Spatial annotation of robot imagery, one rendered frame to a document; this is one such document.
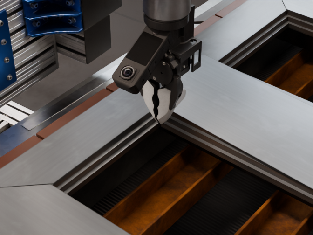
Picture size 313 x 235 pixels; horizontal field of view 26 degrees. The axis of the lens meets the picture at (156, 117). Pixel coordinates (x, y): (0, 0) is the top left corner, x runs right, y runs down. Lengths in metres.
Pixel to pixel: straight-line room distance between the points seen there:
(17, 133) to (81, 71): 1.40
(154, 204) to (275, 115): 0.27
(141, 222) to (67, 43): 0.51
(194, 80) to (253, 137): 0.19
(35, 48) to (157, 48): 0.54
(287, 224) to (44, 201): 0.45
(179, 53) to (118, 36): 1.97
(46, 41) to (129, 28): 1.56
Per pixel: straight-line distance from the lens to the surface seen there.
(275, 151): 1.13
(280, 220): 1.25
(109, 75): 1.59
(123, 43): 2.99
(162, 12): 1.03
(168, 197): 1.28
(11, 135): 1.44
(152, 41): 1.06
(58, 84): 2.76
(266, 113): 1.21
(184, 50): 1.09
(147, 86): 1.14
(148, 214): 1.25
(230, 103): 1.22
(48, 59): 1.59
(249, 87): 1.27
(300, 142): 1.16
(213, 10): 1.77
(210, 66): 1.32
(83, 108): 1.25
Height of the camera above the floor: 1.58
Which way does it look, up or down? 38 degrees down
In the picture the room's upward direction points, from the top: straight up
